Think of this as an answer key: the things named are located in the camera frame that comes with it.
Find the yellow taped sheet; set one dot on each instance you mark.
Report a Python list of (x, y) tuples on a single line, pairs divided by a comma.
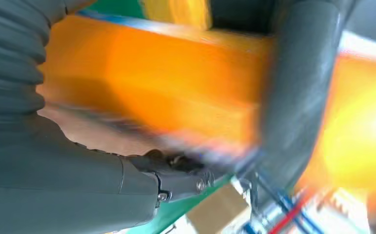
[(178, 13)]

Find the red metal beam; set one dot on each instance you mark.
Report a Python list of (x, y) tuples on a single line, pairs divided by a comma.
[(288, 214)]

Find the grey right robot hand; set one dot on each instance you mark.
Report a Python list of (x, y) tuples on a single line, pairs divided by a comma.
[(45, 193)]

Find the brown cardboard box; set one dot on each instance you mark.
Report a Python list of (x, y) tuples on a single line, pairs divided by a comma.
[(217, 210)]

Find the green table mat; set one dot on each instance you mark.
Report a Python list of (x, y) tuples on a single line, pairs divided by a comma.
[(174, 210)]

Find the blue metal rack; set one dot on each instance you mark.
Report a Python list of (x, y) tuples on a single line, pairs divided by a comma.
[(309, 226)]

